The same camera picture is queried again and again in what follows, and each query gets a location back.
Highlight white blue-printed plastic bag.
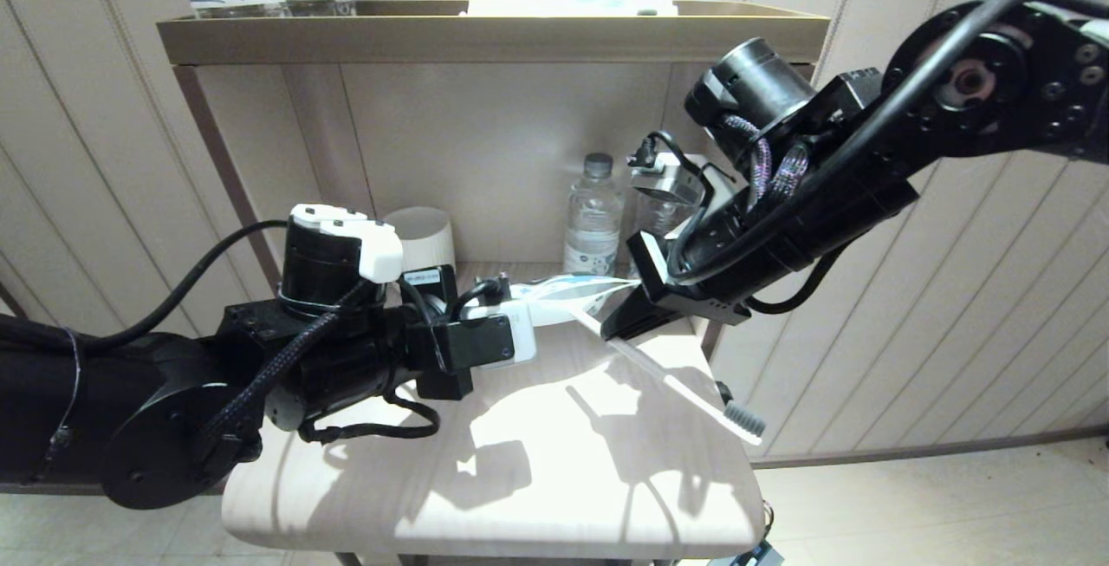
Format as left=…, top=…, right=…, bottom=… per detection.
left=509, top=274, right=640, bottom=329

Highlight white toothbrush dark bristles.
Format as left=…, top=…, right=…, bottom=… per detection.
left=567, top=304, right=769, bottom=447

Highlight clear plastic water bottle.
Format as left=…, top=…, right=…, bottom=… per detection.
left=631, top=189, right=694, bottom=242
left=563, top=153, right=625, bottom=279

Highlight white ribbed mug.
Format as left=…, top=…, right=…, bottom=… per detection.
left=381, top=206, right=457, bottom=272

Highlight blue floor device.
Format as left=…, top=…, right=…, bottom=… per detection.
left=706, top=540, right=785, bottom=566

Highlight white blue packet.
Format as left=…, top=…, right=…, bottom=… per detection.
left=466, top=0, right=678, bottom=16

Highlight beige wooden shelf unit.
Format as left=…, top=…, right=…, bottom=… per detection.
left=154, top=0, right=831, bottom=566

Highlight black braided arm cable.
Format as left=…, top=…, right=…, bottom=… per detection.
left=299, top=367, right=441, bottom=444
left=723, top=114, right=813, bottom=205
left=199, top=284, right=373, bottom=463

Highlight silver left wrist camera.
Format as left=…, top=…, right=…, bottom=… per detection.
left=442, top=300, right=538, bottom=372

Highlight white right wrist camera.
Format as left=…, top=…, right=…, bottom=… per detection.
left=628, top=131, right=733, bottom=213

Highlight black right camera cable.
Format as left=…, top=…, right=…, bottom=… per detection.
left=667, top=0, right=1109, bottom=317

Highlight black camera cable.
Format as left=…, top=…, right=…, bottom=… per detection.
left=667, top=0, right=1109, bottom=317
left=82, top=219, right=512, bottom=355

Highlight black left camera cable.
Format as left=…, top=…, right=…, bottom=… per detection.
left=82, top=219, right=512, bottom=355

